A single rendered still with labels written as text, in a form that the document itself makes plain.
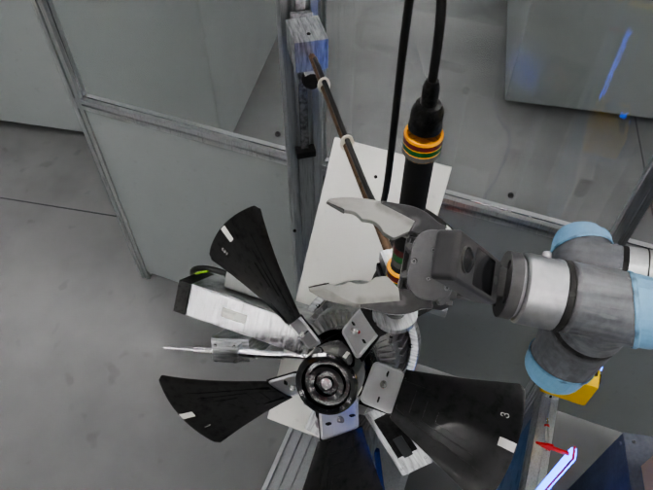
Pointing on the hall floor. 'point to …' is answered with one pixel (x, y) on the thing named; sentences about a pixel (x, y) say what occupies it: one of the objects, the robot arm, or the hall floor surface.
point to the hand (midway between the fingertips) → (326, 245)
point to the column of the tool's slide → (305, 209)
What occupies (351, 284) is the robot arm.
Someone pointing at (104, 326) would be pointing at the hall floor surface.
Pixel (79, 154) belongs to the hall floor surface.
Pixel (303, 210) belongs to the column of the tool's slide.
